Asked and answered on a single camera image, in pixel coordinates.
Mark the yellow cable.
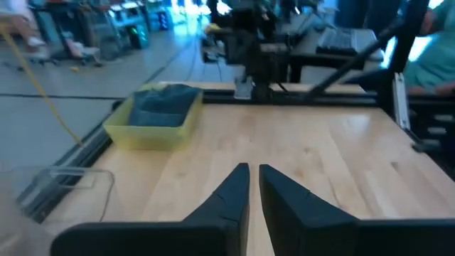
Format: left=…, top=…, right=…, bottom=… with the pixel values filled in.
left=0, top=23, right=85, bottom=147

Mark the blue denim baseball cap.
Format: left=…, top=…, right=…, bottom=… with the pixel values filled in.
left=128, top=106, right=188, bottom=128
left=136, top=84, right=202, bottom=113

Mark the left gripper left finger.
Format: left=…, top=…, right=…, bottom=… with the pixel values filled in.
left=51, top=162, right=251, bottom=256

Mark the black aluminium table frame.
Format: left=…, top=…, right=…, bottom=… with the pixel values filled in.
left=16, top=0, right=455, bottom=223

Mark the yellow plastic bin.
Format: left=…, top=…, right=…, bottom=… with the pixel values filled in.
left=102, top=81, right=204, bottom=151

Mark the person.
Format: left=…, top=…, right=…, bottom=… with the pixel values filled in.
left=403, top=0, right=455, bottom=97

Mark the silver metal bracket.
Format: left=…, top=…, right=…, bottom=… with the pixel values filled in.
left=392, top=72, right=412, bottom=131

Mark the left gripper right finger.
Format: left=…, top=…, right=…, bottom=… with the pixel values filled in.
left=258, top=164, right=455, bottom=256

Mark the clear plastic bin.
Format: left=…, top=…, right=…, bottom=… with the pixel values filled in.
left=0, top=166, right=115, bottom=256

